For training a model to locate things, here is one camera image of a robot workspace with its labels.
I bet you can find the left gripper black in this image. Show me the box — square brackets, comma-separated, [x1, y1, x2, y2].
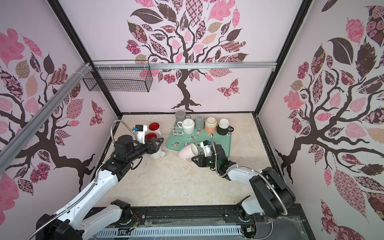
[127, 137, 165, 163]

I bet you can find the red mug black handle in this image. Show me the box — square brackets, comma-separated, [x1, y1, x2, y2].
[145, 133, 159, 139]

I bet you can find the cream beige mug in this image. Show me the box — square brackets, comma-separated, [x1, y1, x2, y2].
[149, 149, 166, 160]

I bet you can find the white mug red inside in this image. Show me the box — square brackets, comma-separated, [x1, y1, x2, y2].
[148, 122, 162, 137]

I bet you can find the pale pink mug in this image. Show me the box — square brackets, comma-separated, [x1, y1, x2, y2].
[178, 144, 199, 163]

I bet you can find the white and black mug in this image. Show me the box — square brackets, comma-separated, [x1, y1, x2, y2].
[217, 119, 234, 136]

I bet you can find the cream and peach mug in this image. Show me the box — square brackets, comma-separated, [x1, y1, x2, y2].
[205, 117, 218, 134]

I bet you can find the light grey mug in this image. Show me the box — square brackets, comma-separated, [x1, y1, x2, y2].
[195, 115, 205, 131]

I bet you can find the white ribbed base mug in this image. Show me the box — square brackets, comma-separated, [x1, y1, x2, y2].
[177, 119, 195, 135]

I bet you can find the dark grey mug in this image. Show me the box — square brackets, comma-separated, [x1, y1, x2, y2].
[175, 110, 191, 122]

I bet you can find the green floral serving tray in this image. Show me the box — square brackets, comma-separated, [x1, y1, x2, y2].
[166, 123, 232, 157]

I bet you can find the black wire basket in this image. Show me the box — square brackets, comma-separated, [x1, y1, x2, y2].
[83, 60, 153, 93]

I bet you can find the white slotted cable duct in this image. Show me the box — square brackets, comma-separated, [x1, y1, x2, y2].
[94, 226, 243, 240]

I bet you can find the aluminium rail back wall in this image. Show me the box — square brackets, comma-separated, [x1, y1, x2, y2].
[94, 62, 277, 70]

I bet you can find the aluminium rail wall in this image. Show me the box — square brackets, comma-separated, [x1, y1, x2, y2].
[1, 63, 92, 173]
[94, 62, 277, 70]

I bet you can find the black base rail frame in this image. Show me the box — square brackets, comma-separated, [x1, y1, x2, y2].
[56, 203, 316, 240]

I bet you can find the aluminium rail left wall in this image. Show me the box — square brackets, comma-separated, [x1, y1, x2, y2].
[1, 63, 92, 173]

